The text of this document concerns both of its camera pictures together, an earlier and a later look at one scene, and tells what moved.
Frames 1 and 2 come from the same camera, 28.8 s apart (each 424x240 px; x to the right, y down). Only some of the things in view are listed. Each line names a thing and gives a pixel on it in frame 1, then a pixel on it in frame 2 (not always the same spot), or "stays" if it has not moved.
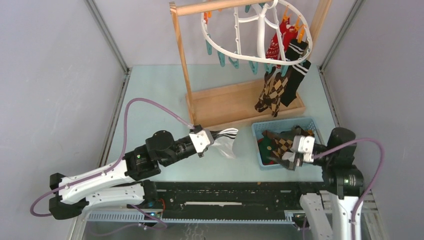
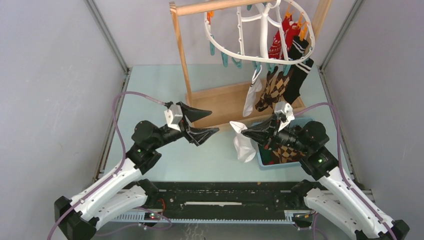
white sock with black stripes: x=224 y=142 → x=256 y=86
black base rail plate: x=236 y=200 stays
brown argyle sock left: x=267 y=100 stays
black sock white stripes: x=297 y=72 stays
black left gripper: x=215 y=134 → x=197 y=135
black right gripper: x=289 y=164 → x=260 y=132
